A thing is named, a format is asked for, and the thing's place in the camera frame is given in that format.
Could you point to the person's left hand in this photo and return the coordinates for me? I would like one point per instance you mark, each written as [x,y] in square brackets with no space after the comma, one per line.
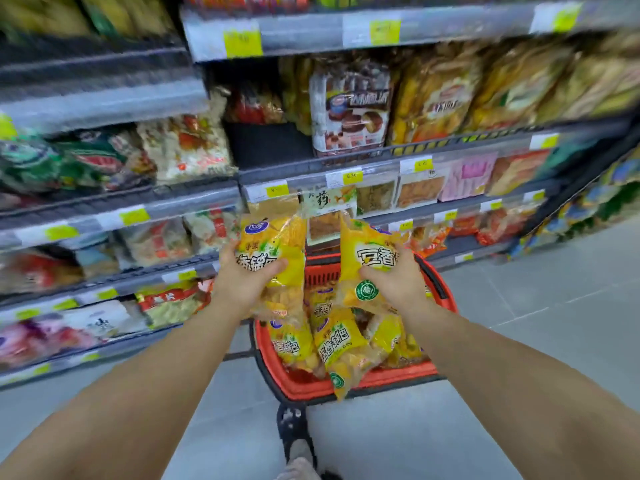
[240,289]

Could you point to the person's right hand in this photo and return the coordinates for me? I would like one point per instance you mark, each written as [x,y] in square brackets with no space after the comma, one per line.
[405,292]

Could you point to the yellow snack packet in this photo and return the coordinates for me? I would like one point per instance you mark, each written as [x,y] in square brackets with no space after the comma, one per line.
[365,244]
[280,234]

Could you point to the red plastic shopping basket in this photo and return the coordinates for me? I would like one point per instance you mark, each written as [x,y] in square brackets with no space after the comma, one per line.
[300,387]

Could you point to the grey store shelving unit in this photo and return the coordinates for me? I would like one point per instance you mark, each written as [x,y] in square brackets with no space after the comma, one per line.
[310,37]

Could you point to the person's left forearm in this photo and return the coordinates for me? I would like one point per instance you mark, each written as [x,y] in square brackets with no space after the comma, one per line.
[125,419]

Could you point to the person's right forearm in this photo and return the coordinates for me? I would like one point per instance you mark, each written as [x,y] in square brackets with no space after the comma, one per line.
[525,409]

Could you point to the pale red noodle bag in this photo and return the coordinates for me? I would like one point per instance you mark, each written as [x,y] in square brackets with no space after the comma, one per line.
[212,229]
[155,242]

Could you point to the pale bag red label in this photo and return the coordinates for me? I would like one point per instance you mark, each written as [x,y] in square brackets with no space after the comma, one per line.
[167,304]

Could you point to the tan pastry pack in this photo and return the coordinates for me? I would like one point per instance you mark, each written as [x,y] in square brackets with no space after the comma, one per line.
[272,207]

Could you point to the clear window pastry pack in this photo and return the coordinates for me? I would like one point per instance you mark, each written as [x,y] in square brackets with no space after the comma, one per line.
[420,192]
[376,198]

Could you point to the white green pastry pack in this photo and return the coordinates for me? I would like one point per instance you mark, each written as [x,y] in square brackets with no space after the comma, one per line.
[325,227]

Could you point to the row of red orange bags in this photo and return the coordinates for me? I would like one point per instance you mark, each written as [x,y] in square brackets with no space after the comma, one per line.
[490,224]

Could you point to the pink wafer pack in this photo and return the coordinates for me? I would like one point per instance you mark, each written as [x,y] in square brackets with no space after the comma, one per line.
[469,177]

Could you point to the white ink drawing bag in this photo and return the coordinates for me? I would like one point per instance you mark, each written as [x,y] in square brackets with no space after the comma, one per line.
[105,317]

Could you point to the black slipper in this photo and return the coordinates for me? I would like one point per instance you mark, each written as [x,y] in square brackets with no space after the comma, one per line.
[292,424]

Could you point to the pale prawn cracker bag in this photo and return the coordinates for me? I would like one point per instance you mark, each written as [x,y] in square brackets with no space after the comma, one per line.
[210,139]
[160,154]

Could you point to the orange bread pack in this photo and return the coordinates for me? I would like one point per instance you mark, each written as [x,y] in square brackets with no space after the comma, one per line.
[519,172]

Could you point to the small red bag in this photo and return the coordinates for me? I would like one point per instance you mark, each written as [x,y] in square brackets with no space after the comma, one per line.
[255,107]

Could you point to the beige trousers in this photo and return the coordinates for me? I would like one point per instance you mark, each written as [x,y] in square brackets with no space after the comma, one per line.
[300,469]

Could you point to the chocolate pie pack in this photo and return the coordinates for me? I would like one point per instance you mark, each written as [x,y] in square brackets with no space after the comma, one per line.
[350,109]

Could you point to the green shrimp print bag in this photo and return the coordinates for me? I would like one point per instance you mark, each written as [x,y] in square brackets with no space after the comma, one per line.
[92,159]

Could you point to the yellow brown bread bag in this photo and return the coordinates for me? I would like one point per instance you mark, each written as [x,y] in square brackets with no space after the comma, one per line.
[600,74]
[435,94]
[520,84]

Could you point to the orange bag blue badge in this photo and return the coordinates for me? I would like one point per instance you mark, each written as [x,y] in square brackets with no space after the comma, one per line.
[40,272]

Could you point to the green blue bag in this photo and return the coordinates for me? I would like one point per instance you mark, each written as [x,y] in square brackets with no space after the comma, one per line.
[30,164]

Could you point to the red yellow multipack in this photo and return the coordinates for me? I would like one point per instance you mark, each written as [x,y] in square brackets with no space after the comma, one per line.
[240,0]

